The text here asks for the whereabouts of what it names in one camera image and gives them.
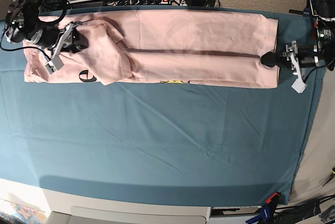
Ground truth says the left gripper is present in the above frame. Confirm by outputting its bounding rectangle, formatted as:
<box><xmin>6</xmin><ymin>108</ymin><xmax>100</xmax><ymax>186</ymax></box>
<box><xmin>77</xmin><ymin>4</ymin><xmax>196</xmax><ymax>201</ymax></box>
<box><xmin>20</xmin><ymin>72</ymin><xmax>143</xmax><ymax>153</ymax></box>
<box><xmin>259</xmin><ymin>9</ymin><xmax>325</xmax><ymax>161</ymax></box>
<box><xmin>261</xmin><ymin>40</ymin><xmax>334</xmax><ymax>71</ymax></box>

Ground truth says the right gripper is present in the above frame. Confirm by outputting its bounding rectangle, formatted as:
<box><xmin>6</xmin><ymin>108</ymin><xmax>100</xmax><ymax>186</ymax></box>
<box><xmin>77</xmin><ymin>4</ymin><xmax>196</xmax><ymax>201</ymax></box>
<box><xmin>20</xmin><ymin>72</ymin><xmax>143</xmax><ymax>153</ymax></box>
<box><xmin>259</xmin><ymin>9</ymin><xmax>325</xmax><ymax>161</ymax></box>
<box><xmin>25</xmin><ymin>22</ymin><xmax>88</xmax><ymax>53</ymax></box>

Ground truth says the pink T-shirt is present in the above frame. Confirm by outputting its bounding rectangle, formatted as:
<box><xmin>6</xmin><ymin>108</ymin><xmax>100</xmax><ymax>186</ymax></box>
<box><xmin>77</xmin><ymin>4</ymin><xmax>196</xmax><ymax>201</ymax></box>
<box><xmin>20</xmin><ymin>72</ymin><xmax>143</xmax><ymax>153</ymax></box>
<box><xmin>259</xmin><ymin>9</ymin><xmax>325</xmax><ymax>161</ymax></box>
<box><xmin>24</xmin><ymin>9</ymin><xmax>279</xmax><ymax>88</ymax></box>

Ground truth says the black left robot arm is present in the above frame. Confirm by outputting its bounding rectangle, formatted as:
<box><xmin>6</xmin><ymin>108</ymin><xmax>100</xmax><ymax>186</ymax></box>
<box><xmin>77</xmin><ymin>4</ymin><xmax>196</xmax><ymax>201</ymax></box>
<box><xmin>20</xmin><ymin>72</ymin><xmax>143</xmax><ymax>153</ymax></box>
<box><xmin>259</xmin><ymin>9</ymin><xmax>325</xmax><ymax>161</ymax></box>
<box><xmin>261</xmin><ymin>0</ymin><xmax>334</xmax><ymax>71</ymax></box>

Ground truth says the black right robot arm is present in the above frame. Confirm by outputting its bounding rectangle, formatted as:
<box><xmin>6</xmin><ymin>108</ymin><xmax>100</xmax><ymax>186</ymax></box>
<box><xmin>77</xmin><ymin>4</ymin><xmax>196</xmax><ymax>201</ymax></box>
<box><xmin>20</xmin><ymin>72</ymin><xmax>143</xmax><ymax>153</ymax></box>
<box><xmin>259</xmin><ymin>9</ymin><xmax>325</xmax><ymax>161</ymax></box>
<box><xmin>1</xmin><ymin>0</ymin><xmax>88</xmax><ymax>53</ymax></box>

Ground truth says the teal table cloth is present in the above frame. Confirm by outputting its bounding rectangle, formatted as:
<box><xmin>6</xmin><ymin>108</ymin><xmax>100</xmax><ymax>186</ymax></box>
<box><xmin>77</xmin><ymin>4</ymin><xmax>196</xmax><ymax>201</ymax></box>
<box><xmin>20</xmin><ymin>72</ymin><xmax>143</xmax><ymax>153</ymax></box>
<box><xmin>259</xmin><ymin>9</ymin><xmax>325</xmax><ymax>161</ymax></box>
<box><xmin>0</xmin><ymin>5</ymin><xmax>333</xmax><ymax>208</ymax></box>

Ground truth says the orange black clamp bottom right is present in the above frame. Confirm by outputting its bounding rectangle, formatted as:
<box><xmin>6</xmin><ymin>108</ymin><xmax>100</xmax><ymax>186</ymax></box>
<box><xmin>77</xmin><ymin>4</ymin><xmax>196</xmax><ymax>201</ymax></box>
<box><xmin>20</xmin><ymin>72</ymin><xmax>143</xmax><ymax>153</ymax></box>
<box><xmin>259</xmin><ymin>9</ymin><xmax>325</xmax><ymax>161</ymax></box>
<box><xmin>265</xmin><ymin>192</ymin><xmax>281</xmax><ymax>204</ymax></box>

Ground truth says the blue black clamp bottom right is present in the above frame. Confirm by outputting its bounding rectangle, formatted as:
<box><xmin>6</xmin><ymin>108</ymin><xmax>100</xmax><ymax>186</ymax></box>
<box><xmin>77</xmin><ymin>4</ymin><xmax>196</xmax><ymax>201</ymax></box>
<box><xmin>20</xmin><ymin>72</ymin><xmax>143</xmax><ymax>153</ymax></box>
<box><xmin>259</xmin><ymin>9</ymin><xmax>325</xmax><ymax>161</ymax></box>
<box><xmin>246</xmin><ymin>205</ymin><xmax>277</xmax><ymax>224</ymax></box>

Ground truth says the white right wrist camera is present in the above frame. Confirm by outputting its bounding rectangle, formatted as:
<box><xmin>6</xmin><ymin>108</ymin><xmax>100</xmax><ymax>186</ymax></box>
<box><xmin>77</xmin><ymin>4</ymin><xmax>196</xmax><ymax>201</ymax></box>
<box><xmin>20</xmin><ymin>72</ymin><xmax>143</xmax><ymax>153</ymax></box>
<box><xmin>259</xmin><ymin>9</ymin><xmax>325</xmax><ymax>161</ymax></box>
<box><xmin>45</xmin><ymin>57</ymin><xmax>64</xmax><ymax>74</ymax></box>

